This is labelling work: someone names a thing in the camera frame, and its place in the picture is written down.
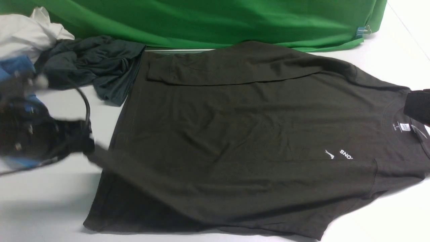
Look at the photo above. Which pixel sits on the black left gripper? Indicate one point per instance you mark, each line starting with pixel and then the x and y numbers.
pixel 69 137

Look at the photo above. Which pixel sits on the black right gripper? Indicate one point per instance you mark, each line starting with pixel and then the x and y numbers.
pixel 417 106

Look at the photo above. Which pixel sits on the gray long sleeve shirt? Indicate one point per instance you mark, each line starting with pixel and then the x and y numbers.
pixel 254 139

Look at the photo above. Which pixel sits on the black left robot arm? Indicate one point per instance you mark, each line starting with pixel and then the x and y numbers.
pixel 30 137

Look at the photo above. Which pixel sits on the blue t-shirt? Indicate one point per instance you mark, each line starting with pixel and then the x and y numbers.
pixel 8 69

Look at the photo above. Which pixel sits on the dark teal crumpled shirt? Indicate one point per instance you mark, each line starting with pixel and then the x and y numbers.
pixel 110 65

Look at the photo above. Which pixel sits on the white shirt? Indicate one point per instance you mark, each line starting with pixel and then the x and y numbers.
pixel 29 35

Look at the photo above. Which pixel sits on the blue binder clip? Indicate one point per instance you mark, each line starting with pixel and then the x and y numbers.
pixel 363 31

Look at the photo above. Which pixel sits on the green backdrop cloth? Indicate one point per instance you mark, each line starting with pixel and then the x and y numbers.
pixel 304 25

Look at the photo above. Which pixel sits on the silver table cable hatch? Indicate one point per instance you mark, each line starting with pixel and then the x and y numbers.
pixel 176 51

